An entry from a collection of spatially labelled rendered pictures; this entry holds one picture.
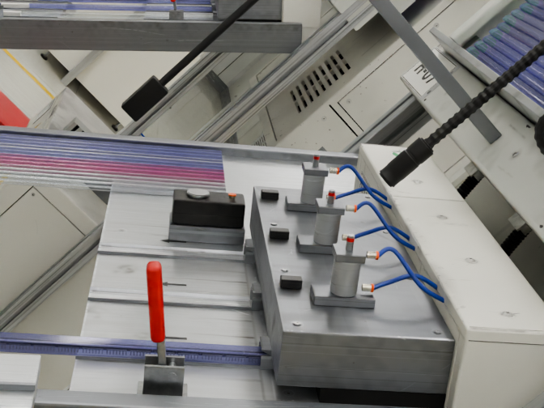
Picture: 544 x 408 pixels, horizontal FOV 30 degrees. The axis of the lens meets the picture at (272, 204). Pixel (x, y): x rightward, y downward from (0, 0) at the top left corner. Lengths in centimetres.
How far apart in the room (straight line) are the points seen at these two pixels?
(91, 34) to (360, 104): 58
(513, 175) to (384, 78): 122
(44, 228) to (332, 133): 66
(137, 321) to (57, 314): 145
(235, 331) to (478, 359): 22
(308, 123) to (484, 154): 115
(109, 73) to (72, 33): 335
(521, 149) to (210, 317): 35
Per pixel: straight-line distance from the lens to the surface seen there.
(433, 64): 103
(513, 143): 104
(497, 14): 131
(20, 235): 228
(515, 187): 97
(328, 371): 79
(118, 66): 547
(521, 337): 79
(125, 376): 81
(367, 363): 79
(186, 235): 107
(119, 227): 110
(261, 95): 213
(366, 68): 217
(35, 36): 215
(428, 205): 103
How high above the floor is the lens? 130
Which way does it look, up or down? 10 degrees down
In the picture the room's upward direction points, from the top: 49 degrees clockwise
